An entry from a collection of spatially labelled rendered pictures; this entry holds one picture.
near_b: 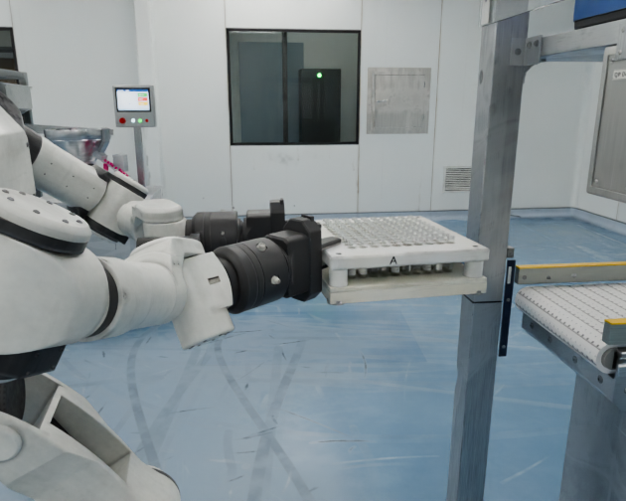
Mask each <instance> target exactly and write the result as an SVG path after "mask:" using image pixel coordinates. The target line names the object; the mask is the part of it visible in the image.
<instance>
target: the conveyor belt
mask: <svg viewBox="0 0 626 501"><path fill-rule="evenodd" d="M515 303H516V306H517V307H518V308H519V309H520V310H521V311H523V312H524V313H525V314H527V315H528V316H529V317H530V318H532V319H533V320H534V321H536V322H537V323H538V324H540V325H541V326H542V327H544V328H545V330H547V331H548V332H549V333H551V334H552V335H553V336H555V337H556V338H557V339H558V340H560V341H561V342H562V343H564V344H565V345H566V346H568V347H569V348H570V349H572V350H573V351H574V352H576V353H577V354H578V355H580V356H581V357H582V358H584V359H585V360H586V361H587V362H589V363H590V364H591V365H593V366H594V367H595V368H597V369H598V370H599V371H601V372H603V373H606V374H615V373H616V370H609V369H607V368H605V367H603V366H602V364H601V357H602V355H603V353H604V352H605V351H606V350H608V349H610V348H615V347H626V344H623V345H607V344H606V343H604V342H603V341H602V334H603V327H604V319H616V318H626V282H624V283H599V284H574V285H548V286H527V287H524V288H522V289H521V290H520V291H519V292H518V293H517V295H516V298H515Z"/></svg>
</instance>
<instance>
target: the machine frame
mask: <svg viewBox="0 0 626 501"><path fill-rule="evenodd" d="M529 20H530V12H528V13H525V14H522V15H519V16H516V17H512V18H509V19H506V20H503V21H500V22H497V23H494V24H491V25H488V26H485V27H482V34H481V48H480V61H479V74H478V87H477V100H476V113H475V127H474V140H473V153H472V167H471V180H470V194H469V207H468V220H467V234H466V238H467V239H469V240H471V241H473V242H475V243H477V244H480V245H482V246H484V247H486V248H488V249H489V259H488V260H485V261H483V272H482V275H483V276H485V277H487V288H486V293H483V294H481V295H473V294H462V299H461V313H460V326H459V339H458V353H457V373H458V377H457V382H456V385H455V393H454V406H453V419H452V432H451V445H450V458H449V472H448V485H447V498H446V501H483V498H484V488H485V477H486V467H487V456H488V446H489V435H490V425H491V414H492V404H493V394H494V384H495V373H496V363H497V353H498V342H499V332H500V321H501V311H502V300H503V290H504V279H505V269H506V258H507V248H508V237H509V227H510V218H511V207H512V197H513V186H514V176H515V165H516V155H517V144H518V134H519V123H520V113H521V102H522V92H523V81H524V71H525V66H509V62H510V51H511V40H512V38H527V37H528V30H529Z"/></svg>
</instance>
